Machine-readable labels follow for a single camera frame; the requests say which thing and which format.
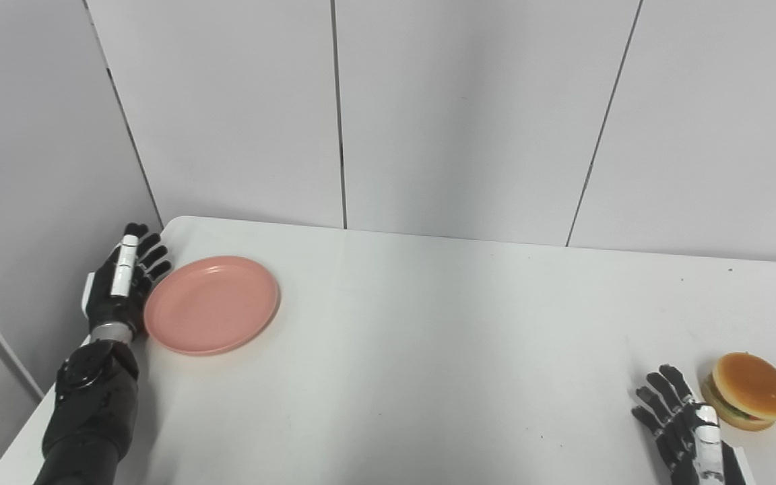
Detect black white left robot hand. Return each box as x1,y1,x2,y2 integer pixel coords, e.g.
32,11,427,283
81,223,172,341

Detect pink round plate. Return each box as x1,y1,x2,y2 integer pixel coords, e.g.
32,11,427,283
143,255,281,356

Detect toy hamburger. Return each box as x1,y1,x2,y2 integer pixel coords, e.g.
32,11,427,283
701,352,776,432

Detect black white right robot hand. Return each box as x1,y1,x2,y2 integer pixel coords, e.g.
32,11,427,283
632,364,752,485

